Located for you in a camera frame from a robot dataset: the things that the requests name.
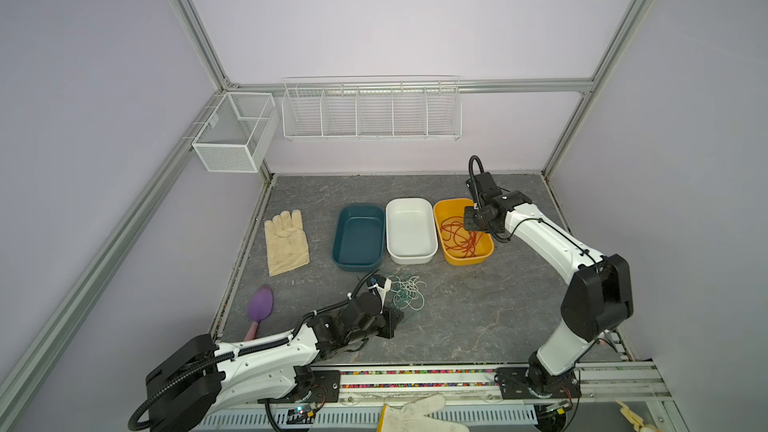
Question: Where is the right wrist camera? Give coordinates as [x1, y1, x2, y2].
[472, 172, 502, 206]

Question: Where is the colourful bead strip rail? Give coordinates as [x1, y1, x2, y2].
[339, 366, 497, 389]

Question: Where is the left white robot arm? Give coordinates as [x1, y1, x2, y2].
[128, 271, 404, 431]

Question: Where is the white work glove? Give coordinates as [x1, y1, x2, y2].
[377, 395, 469, 432]

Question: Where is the white wire wall shelf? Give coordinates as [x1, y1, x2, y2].
[282, 75, 463, 141]

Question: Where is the white wire mesh box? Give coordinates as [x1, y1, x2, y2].
[192, 92, 279, 173]

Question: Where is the yellow plastic bin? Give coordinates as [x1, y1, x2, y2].
[433, 198, 495, 266]

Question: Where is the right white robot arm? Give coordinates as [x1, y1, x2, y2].
[464, 155, 634, 398]

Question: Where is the white cable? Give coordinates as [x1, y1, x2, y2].
[386, 274, 428, 313]

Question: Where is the cream fabric glove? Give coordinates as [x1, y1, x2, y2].
[264, 209, 310, 277]

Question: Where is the teal plastic bin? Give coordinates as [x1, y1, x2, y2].
[332, 203, 386, 273]

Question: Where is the white plastic bin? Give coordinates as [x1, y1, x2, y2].
[385, 198, 439, 265]

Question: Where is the purple pink spatula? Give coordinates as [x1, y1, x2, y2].
[244, 285, 274, 341]

